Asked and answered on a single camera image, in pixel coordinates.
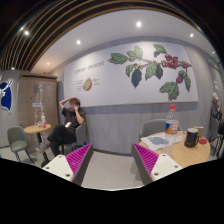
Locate small bottle on side table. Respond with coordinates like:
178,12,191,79
41,112,46,128

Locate grey chair behind table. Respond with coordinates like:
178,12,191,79
139,119,176,138

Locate white paper sheets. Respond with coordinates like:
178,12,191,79
141,133,183,151

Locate dark chair at right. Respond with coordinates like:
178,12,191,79
209,116,223,156

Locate brown paper cup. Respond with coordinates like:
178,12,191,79
194,126,204,138

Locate grey chair at left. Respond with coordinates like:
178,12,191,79
7,126,31,161

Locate grey chair under person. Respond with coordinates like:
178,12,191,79
61,123,87,152

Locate black mug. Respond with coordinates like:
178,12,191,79
184,128,199,147

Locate red round lid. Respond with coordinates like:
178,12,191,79
199,139,207,144

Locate blue deer logo sign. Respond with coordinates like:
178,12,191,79
0,80,13,112

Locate person in cap at right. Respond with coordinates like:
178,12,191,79
211,92,222,121

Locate clear plastic water bottle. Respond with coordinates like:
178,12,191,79
165,105,179,147

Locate small round wooden table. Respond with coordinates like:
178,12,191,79
24,124,51,167

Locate seated person in black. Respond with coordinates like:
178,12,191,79
37,97,85,156

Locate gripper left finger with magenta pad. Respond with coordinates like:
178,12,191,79
43,144,93,185

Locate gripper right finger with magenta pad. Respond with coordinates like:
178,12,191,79
131,143,182,185

